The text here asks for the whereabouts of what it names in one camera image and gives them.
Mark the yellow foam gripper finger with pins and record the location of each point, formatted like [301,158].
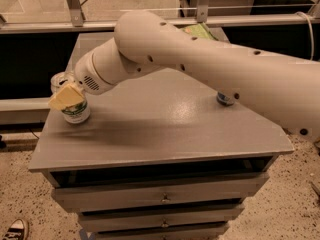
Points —
[67,96]

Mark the white green 7up can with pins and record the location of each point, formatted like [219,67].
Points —
[78,113]

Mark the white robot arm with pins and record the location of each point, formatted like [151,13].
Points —
[282,88]

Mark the green jalapeno chip bag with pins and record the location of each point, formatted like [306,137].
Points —
[199,31]

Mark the blue silver energy drink can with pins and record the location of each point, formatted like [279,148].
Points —
[224,100]

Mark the top grey drawer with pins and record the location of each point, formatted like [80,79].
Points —
[156,193]

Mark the grey drawer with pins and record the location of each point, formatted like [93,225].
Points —
[160,218]
[211,230]
[156,193]

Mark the grey drawer cabinet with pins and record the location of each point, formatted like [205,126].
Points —
[163,126]

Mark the middle grey drawer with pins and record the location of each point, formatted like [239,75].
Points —
[160,218]

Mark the black white sneaker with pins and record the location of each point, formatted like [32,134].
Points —
[18,230]

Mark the bottom grey drawer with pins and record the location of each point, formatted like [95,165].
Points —
[211,230]

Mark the metal railing frame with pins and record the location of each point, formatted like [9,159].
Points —
[54,15]

